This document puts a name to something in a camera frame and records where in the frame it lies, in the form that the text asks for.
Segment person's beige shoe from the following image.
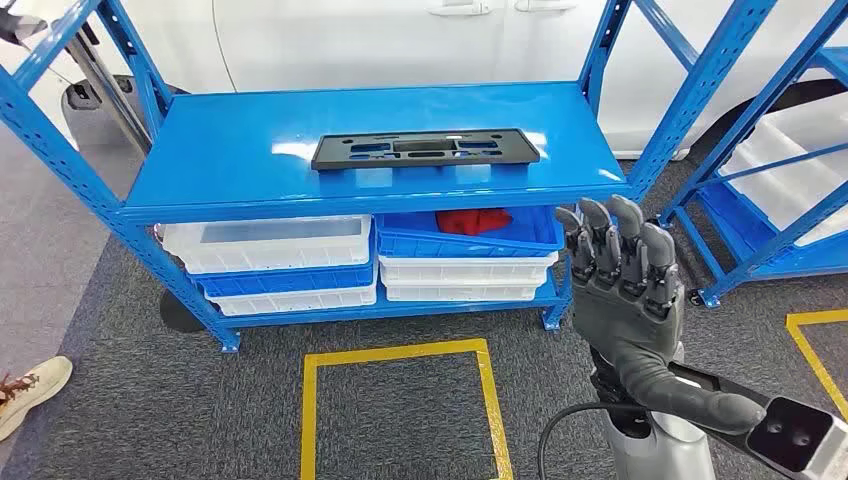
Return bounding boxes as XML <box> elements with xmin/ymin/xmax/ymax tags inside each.
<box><xmin>0</xmin><ymin>356</ymin><xmax>74</xmax><ymax>442</ymax></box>

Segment black cable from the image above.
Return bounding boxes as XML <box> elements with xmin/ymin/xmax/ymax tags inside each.
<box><xmin>537</xmin><ymin>402</ymin><xmax>647</xmax><ymax>480</ymax></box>

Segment blue plastic bin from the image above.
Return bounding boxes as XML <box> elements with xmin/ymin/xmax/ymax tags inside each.
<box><xmin>374</xmin><ymin>206</ymin><xmax>566</xmax><ymax>260</ymax></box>
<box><xmin>188</xmin><ymin>261</ymin><xmax>379</xmax><ymax>299</ymax></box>

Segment black plastic frame part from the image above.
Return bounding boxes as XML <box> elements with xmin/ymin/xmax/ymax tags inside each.
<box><xmin>310</xmin><ymin>128</ymin><xmax>542</xmax><ymax>172</ymax></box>

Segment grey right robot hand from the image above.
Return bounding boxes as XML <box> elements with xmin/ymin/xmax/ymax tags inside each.
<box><xmin>555</xmin><ymin>193</ymin><xmax>768</xmax><ymax>437</ymax></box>

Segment white car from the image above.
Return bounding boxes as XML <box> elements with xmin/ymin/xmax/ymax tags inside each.
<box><xmin>0</xmin><ymin>0</ymin><xmax>848</xmax><ymax>160</ymax></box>

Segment red cloth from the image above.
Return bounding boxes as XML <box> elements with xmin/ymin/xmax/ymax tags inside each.
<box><xmin>435</xmin><ymin>208</ymin><xmax>513</xmax><ymax>237</ymax></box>

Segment blue metal shelf rack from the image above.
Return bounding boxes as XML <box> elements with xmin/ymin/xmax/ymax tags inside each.
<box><xmin>0</xmin><ymin>0</ymin><xmax>780</xmax><ymax>354</ymax></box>

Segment blue wheeled shelf rack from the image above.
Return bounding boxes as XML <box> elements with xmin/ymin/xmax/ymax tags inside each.
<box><xmin>652</xmin><ymin>0</ymin><xmax>848</xmax><ymax>310</ymax></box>

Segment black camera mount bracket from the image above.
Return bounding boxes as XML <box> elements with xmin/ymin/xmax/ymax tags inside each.
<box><xmin>669</xmin><ymin>360</ymin><xmax>790</xmax><ymax>439</ymax></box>

